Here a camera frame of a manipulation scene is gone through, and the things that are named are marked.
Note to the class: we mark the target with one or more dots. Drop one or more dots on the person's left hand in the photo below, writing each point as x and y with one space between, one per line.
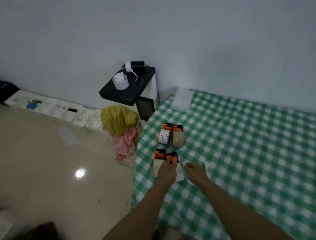
166 173

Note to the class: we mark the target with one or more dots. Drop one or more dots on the person's right hand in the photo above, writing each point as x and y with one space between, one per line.
197 174

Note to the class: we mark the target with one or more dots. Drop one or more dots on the beige tape roll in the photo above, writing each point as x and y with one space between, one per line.
157 168

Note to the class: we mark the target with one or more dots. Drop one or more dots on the white printed tape roll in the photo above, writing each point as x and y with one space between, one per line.
163 137

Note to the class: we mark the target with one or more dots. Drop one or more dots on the person's right forearm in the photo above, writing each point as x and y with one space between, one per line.
234 212

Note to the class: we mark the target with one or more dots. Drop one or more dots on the person's left forearm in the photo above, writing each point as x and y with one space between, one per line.
138 212

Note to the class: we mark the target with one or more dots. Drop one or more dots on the pink plastic bag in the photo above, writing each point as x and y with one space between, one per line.
124 146

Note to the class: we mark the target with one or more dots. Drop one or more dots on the green checkered tablecloth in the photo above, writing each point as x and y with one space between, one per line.
247 148

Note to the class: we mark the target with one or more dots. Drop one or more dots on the yellow plastic bag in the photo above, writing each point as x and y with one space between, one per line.
118 120

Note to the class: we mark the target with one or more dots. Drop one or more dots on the white foam pad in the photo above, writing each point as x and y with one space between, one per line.
182 99

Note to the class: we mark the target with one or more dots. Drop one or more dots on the white cabinet with black top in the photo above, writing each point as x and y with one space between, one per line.
133 89

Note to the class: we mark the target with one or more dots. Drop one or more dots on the row of white boxes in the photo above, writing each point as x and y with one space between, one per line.
84 117

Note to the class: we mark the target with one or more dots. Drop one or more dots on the black label printer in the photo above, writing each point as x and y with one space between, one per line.
138 66

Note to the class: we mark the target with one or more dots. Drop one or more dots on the small black object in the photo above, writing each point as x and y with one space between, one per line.
72 110

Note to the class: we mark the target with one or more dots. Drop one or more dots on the blue object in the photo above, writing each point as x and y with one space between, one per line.
32 105

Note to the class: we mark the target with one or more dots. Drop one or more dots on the black chair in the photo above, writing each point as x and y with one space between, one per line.
7 92

